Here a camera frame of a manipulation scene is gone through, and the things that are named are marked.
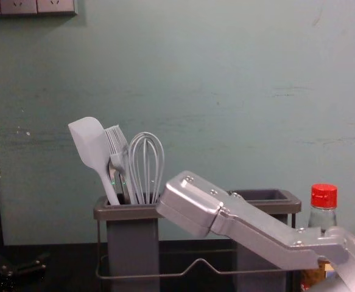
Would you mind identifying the black table cloth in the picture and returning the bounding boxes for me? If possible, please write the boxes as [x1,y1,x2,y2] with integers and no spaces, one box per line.
[0,234,355,292]

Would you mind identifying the dark grey utensil rack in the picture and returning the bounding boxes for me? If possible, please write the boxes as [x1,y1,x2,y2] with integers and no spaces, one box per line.
[93,188,302,292]

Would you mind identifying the grey silicone whisk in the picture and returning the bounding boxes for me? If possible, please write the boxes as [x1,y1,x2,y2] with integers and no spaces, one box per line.
[128,131,166,205]

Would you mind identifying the steel utensil handle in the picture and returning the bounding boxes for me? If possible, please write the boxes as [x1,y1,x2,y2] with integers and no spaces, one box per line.
[107,162,128,202]

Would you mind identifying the glass bottle with red cap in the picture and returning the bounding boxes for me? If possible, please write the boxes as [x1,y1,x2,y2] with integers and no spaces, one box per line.
[298,183,339,292]

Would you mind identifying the white wall socket panel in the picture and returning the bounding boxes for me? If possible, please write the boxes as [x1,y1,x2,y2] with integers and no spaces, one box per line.
[0,0,76,16]

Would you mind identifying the grey silicone spatula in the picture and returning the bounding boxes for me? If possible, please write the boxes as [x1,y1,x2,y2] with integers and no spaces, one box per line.
[68,116,121,206]

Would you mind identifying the grey silicone basting brush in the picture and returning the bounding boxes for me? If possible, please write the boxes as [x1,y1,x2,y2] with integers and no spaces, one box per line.
[104,123,136,203]

